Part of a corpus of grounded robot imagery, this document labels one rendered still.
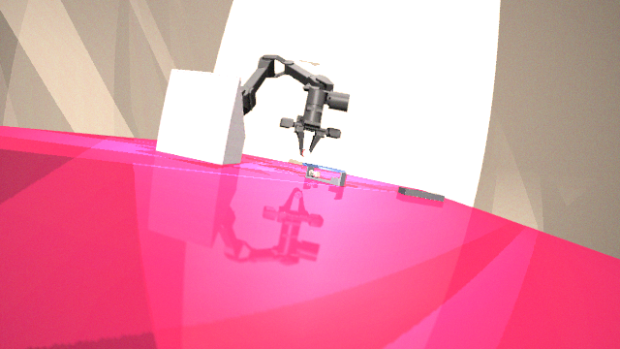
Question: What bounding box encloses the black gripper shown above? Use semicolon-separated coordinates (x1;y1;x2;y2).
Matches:
279;104;342;155

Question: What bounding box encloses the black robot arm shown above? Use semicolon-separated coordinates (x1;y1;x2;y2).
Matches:
241;54;350;115

